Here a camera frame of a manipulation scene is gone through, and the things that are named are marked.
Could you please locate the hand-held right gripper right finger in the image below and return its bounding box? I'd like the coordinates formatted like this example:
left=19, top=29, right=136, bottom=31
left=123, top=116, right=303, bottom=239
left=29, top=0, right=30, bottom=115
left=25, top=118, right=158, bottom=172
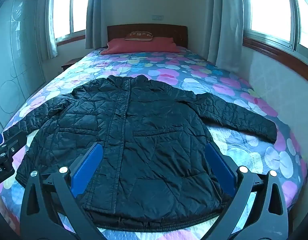
left=205, top=142, right=290, bottom=240

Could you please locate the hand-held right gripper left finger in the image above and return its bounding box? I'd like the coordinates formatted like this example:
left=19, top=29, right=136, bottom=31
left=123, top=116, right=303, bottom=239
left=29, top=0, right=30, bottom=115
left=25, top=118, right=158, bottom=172
left=19, top=143, right=105, bottom=240

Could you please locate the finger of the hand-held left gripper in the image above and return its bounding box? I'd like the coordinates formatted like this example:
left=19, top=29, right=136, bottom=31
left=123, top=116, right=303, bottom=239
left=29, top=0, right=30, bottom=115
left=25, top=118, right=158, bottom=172
left=0, top=133, right=20, bottom=160

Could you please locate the black quilted jacket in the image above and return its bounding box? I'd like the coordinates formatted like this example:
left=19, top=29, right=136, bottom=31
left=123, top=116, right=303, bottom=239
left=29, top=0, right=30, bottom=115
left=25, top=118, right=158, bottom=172
left=3, top=75, right=278, bottom=229

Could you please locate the floral circle-print bedspread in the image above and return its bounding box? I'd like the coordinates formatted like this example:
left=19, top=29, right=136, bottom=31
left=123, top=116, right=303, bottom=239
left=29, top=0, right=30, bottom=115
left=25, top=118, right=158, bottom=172
left=0, top=47, right=308, bottom=240

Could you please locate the frosted glass wardrobe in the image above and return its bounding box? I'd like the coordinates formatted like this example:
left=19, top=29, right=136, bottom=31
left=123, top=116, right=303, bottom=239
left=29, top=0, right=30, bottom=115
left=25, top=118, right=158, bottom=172
left=0, top=0, right=46, bottom=137

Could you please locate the dark wooden nightstand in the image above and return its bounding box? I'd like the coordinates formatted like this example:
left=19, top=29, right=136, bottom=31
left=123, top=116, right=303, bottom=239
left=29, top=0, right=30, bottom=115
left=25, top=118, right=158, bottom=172
left=60, top=58, right=81, bottom=72

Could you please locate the grey curtain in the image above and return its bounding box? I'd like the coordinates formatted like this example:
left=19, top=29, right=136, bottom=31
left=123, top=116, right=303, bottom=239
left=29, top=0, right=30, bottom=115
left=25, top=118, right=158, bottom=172
left=206, top=0, right=245, bottom=68
left=84, top=0, right=105, bottom=50
left=39, top=0, right=58, bottom=60

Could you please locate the red pillow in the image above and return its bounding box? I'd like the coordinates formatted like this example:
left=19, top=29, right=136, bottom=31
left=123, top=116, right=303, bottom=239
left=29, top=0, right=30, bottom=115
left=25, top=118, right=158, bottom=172
left=100, top=37, right=181, bottom=55

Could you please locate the dark wooden headboard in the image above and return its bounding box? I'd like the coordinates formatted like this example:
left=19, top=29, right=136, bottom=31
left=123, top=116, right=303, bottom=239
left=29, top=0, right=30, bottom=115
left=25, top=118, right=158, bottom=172
left=107, top=24, right=189, bottom=48

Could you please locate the small brown printed cushion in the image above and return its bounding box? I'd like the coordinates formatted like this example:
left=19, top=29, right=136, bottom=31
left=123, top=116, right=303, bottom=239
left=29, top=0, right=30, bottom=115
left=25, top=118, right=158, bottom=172
left=124, top=31, right=155, bottom=41

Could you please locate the bright window with wooden sill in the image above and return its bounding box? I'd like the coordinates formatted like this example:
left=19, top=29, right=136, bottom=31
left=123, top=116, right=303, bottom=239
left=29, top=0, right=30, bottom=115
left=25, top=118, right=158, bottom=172
left=241, top=0, right=308, bottom=71

